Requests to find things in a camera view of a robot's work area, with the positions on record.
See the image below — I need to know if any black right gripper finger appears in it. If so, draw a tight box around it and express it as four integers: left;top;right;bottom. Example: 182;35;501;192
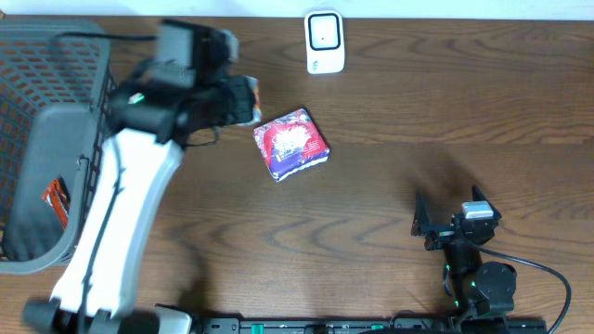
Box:
411;192;431;236
471;185;499;216

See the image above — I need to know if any red purple floral tissue pack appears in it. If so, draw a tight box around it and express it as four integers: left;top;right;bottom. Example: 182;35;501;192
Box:
252;109;330;182

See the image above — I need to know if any orange tissue pack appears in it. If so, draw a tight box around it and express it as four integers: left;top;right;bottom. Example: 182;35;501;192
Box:
240;76;262;126

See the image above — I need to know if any orange brown snack bar wrapper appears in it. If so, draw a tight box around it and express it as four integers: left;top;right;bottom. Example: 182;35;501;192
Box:
42;177;71;229

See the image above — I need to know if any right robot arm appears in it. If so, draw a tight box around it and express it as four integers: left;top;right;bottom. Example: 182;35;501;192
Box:
411;186;517;329

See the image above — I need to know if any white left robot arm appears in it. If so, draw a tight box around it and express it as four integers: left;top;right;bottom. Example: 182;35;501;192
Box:
23;19;259;333

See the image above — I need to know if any white barcode scanner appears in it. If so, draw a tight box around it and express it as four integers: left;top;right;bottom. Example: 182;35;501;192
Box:
303;10;346;74

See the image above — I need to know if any grey plastic basket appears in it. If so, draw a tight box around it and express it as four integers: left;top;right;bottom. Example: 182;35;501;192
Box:
1;19;117;275

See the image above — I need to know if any black cable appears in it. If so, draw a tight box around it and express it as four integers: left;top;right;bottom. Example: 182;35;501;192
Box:
472;243;573;334

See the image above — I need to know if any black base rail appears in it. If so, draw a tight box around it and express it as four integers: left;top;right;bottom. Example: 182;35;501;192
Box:
152;303;549;334

